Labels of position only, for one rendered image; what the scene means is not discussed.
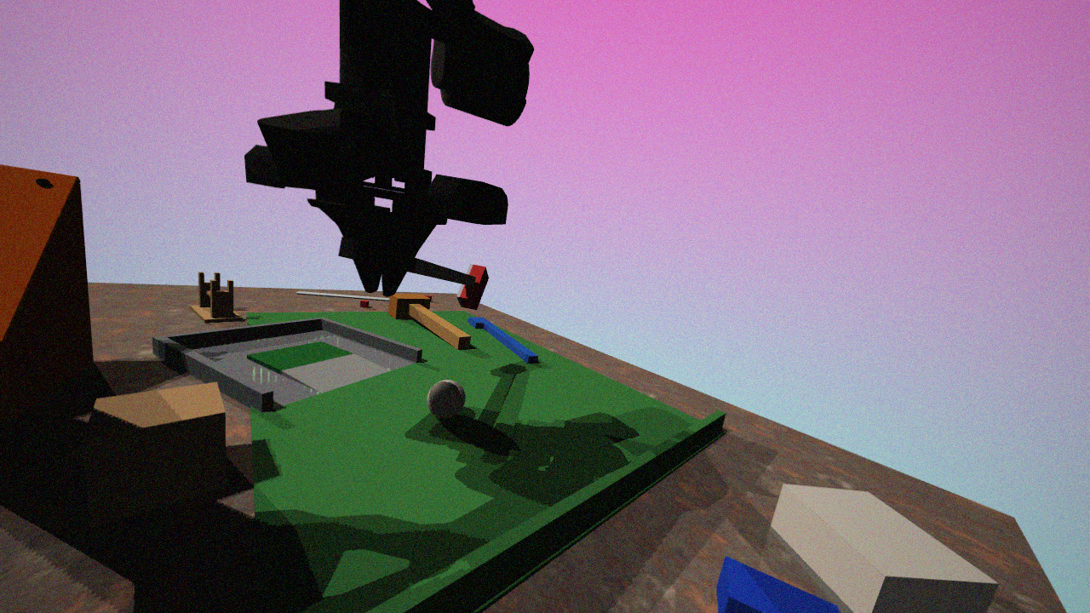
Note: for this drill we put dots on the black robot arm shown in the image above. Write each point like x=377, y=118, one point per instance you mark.
x=480, y=67

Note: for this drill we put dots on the white ball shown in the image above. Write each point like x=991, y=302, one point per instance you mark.
x=445, y=399

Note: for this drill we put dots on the large green mat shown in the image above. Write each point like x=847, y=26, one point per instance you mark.
x=361, y=492

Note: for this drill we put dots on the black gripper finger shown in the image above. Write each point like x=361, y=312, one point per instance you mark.
x=358, y=222
x=403, y=236

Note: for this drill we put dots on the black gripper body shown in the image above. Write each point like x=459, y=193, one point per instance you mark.
x=446, y=197

